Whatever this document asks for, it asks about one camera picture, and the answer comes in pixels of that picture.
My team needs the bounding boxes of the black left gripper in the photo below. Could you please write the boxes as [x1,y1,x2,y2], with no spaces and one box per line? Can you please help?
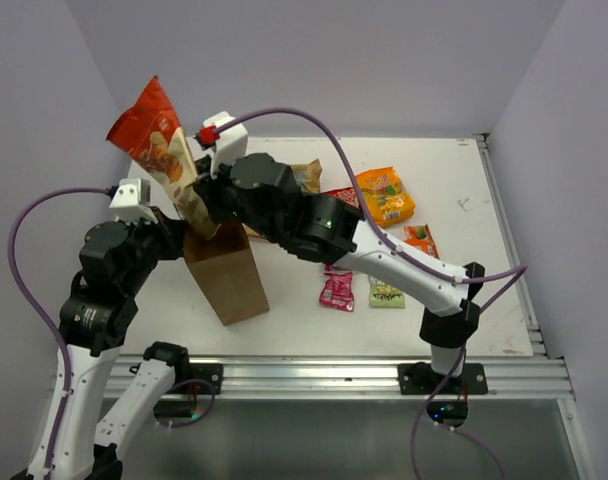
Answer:
[122,204,189,294]

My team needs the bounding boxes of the brown paper bag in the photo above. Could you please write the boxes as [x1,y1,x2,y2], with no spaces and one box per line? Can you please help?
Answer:
[184,219,270,326]

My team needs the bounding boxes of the brown potato chips bag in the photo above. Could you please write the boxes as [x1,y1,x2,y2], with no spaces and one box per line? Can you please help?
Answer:
[243,158,323,241]

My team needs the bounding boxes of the cassava chips bag cream red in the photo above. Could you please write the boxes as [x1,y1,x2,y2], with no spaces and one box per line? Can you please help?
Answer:
[106,76,219,240]

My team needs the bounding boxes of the orange yellow snack bag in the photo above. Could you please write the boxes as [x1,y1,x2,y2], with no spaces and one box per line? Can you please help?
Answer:
[356,167,416,228]

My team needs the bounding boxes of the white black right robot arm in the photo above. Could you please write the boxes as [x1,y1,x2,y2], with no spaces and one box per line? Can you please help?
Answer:
[193,153,485,393]

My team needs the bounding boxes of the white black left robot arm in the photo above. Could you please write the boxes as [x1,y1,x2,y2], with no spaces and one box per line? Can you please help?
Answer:
[17,215,192,479]

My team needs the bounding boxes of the red snack packet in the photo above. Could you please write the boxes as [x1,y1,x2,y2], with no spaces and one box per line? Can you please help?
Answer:
[324,187,361,209]

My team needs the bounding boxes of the pink small snack packet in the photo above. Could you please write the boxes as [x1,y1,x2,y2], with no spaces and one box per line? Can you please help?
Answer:
[319,271,355,312]

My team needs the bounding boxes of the green small snack packet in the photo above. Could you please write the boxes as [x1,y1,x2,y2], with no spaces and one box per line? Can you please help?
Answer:
[368,276,405,309]

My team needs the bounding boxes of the orange white snack packet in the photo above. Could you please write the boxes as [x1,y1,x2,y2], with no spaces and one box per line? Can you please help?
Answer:
[404,224,439,258]

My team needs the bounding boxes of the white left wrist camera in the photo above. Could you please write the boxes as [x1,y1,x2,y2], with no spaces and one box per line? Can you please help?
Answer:
[109,178,157,223]

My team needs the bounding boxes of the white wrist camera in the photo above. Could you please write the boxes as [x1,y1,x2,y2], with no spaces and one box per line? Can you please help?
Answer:
[109,178,157,223]
[193,111,248,179]

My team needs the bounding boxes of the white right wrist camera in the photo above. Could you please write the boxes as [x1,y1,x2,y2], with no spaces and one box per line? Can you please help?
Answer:
[193,111,248,179]

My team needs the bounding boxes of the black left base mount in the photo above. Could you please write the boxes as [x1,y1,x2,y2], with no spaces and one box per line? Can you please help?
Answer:
[153,363,224,428]

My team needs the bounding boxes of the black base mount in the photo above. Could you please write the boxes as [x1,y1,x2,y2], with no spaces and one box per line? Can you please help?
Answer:
[153,363,224,428]
[397,362,489,428]

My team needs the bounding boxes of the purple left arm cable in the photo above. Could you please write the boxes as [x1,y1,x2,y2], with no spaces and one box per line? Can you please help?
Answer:
[8,187,113,474]

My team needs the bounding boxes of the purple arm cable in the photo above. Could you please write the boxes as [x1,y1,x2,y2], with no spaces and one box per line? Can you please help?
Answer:
[218,107,528,480]
[8,187,113,474]

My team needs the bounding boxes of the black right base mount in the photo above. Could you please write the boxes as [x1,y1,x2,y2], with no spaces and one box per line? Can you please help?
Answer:
[397,362,489,428]

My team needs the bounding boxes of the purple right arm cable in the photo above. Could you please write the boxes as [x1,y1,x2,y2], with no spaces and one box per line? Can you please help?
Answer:
[218,107,528,480]

